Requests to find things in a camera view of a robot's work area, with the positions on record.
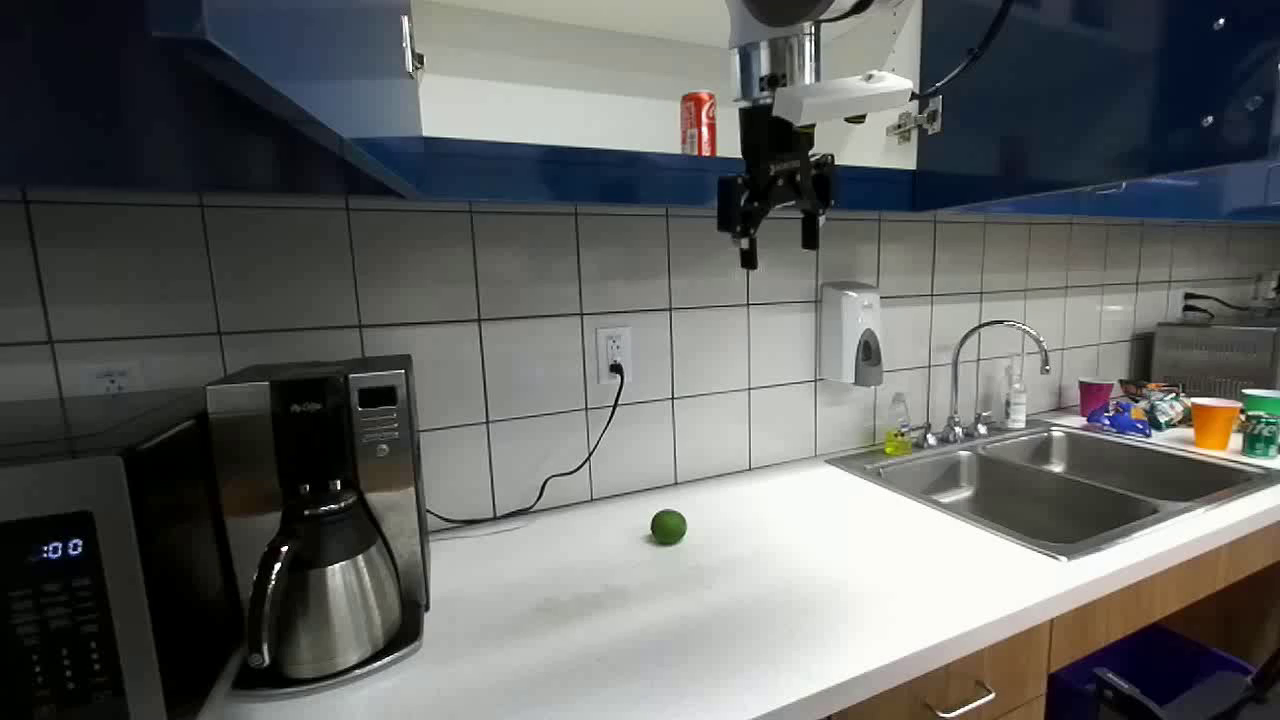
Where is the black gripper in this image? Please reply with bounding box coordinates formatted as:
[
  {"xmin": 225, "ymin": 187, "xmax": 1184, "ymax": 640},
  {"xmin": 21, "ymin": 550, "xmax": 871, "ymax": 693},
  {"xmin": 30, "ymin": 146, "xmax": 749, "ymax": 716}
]
[{"xmin": 717, "ymin": 105, "xmax": 838, "ymax": 272}]

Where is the red soda can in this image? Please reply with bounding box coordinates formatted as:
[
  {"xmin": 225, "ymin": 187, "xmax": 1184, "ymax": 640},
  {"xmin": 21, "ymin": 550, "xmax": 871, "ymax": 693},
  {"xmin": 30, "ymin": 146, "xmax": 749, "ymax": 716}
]
[{"xmin": 679, "ymin": 93, "xmax": 717, "ymax": 157}]

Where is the blue upper cabinet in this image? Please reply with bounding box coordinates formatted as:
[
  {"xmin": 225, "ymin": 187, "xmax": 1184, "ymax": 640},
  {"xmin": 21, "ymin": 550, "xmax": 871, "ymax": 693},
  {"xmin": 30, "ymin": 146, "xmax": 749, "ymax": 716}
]
[{"xmin": 150, "ymin": 0, "xmax": 1280, "ymax": 222}]

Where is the blue open cabinet door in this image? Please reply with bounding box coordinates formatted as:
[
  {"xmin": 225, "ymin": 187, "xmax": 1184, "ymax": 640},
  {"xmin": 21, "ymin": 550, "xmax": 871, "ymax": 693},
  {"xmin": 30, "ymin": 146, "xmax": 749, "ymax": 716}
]
[{"xmin": 919, "ymin": 0, "xmax": 1280, "ymax": 194}]

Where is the yellow dish soap bottle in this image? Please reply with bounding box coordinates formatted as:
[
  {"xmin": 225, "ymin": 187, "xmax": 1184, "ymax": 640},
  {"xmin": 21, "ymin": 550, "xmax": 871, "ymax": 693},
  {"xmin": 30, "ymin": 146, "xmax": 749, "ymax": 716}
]
[{"xmin": 876, "ymin": 394, "xmax": 912, "ymax": 458}]

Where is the chrome sink faucet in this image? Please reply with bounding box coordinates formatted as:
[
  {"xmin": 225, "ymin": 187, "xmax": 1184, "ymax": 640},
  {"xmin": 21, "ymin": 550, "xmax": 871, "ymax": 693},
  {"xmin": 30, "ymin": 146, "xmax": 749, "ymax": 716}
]
[{"xmin": 916, "ymin": 316, "xmax": 1053, "ymax": 448}]

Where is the white hand soap bottle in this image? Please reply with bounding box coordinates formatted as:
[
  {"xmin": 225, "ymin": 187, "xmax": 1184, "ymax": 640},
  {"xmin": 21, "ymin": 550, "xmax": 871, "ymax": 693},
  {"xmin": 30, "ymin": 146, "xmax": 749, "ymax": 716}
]
[{"xmin": 1005, "ymin": 363, "xmax": 1027, "ymax": 428}]

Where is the green lime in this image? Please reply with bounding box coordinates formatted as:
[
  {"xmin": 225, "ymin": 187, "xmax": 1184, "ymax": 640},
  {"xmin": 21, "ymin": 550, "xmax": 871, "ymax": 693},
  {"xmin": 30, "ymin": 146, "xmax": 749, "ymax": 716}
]
[{"xmin": 648, "ymin": 508, "xmax": 689, "ymax": 550}]

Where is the purple plastic cup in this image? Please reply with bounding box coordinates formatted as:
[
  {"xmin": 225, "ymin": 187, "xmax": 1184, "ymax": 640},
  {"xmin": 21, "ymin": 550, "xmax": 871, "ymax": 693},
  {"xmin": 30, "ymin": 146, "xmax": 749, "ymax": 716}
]
[{"xmin": 1076, "ymin": 381, "xmax": 1116, "ymax": 417}]

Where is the stainless steel double sink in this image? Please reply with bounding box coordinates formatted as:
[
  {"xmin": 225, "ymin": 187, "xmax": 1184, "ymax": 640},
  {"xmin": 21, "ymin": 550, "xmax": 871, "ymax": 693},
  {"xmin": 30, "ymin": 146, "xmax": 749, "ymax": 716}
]
[{"xmin": 842, "ymin": 428, "xmax": 1280, "ymax": 560}]

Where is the steel appliance on counter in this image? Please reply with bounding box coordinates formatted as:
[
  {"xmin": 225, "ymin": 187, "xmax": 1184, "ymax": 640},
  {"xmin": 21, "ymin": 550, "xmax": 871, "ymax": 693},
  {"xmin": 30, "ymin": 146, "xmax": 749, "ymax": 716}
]
[{"xmin": 1152, "ymin": 325, "xmax": 1280, "ymax": 395}]

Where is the orange plastic cup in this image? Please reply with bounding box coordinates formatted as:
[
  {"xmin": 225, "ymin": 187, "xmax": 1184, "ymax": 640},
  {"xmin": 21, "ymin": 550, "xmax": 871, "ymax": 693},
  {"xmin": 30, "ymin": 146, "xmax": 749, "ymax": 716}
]
[{"xmin": 1194, "ymin": 395, "xmax": 1245, "ymax": 452}]

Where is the green plastic cup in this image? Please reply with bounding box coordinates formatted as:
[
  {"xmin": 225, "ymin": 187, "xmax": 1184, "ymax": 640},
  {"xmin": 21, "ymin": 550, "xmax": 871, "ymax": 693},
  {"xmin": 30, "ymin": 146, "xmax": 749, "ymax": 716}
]
[{"xmin": 1240, "ymin": 390, "xmax": 1280, "ymax": 459}]

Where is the black steel coffee maker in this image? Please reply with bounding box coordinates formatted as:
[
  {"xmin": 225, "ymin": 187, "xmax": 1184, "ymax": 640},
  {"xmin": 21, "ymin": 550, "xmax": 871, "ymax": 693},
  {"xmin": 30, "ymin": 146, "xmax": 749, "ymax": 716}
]
[{"xmin": 210, "ymin": 357, "xmax": 432, "ymax": 693}]

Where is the stainless steel coffee carafe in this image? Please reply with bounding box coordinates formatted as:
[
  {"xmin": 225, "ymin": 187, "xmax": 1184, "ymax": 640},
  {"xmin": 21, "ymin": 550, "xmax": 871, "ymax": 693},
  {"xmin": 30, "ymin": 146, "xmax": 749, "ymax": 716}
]
[{"xmin": 250, "ymin": 492, "xmax": 403, "ymax": 683}]

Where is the blue recycling bin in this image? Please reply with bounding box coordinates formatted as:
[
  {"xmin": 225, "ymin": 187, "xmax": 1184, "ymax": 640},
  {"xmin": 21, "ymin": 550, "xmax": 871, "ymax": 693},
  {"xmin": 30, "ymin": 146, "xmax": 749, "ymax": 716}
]
[{"xmin": 1050, "ymin": 625, "xmax": 1249, "ymax": 720}]

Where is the black microwave oven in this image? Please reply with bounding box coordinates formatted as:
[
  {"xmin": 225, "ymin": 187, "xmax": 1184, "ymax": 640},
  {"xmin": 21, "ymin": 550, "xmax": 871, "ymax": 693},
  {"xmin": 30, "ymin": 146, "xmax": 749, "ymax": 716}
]
[{"xmin": 0, "ymin": 394, "xmax": 244, "ymax": 720}]

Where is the white wall soap dispenser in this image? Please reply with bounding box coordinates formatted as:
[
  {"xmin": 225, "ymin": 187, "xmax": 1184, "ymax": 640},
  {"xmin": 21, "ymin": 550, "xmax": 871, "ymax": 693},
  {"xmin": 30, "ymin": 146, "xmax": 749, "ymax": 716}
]
[{"xmin": 821, "ymin": 286, "xmax": 884, "ymax": 390}]

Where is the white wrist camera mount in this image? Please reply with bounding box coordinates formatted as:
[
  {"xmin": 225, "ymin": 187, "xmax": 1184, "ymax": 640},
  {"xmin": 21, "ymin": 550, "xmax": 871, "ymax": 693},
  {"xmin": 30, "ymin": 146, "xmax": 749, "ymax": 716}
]
[{"xmin": 772, "ymin": 68, "xmax": 916, "ymax": 127}]

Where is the white wall power outlet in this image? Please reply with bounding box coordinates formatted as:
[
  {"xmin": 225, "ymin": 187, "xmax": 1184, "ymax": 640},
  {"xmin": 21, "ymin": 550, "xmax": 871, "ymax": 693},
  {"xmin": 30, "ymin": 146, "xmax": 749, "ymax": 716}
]
[{"xmin": 598, "ymin": 329, "xmax": 634, "ymax": 381}]

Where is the black power cable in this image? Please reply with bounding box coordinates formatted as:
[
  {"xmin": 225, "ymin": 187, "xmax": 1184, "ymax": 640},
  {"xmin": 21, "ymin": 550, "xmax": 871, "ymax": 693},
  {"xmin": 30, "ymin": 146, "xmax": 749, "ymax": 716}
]
[{"xmin": 422, "ymin": 361, "xmax": 634, "ymax": 534}]

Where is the wooden drawer with handle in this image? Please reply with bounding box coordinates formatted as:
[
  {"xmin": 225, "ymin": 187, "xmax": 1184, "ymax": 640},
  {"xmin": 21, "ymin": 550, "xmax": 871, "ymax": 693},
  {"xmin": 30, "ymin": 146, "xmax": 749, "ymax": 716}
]
[{"xmin": 834, "ymin": 627, "xmax": 1050, "ymax": 720}]

